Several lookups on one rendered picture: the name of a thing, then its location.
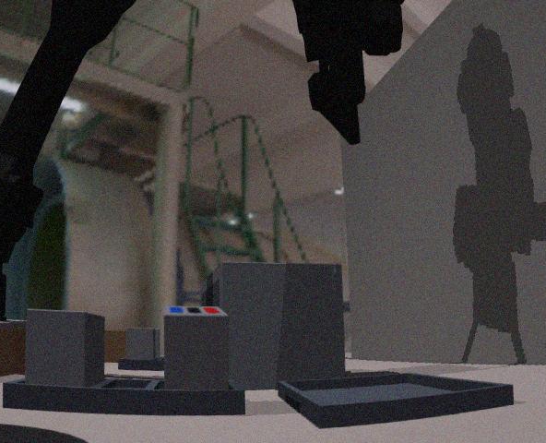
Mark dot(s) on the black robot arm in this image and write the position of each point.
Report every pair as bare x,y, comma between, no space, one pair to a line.
75,27

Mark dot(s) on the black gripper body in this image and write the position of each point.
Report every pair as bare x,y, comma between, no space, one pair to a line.
325,80

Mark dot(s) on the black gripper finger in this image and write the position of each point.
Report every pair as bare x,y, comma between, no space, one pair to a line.
340,108
337,35

